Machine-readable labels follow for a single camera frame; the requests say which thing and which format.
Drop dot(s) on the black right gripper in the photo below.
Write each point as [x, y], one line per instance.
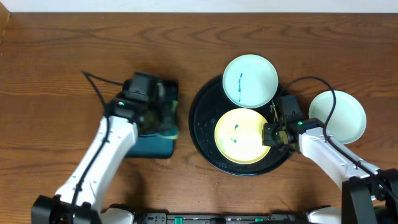
[267, 139]

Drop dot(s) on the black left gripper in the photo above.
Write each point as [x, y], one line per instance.
[165, 112]

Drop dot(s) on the green yellow sponge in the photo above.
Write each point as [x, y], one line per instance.
[167, 108]

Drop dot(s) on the yellow plate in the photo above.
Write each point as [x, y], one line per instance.
[238, 136]

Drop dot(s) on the light blue plate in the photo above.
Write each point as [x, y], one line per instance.
[348, 121]
[250, 81]

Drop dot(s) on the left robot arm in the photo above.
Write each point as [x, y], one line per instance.
[80, 198]

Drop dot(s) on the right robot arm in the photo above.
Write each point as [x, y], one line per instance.
[369, 194]

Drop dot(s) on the black rectangular water tray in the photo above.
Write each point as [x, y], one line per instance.
[155, 146]

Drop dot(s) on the round black tray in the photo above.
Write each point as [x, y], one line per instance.
[208, 106]

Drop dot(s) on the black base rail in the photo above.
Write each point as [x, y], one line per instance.
[217, 218]

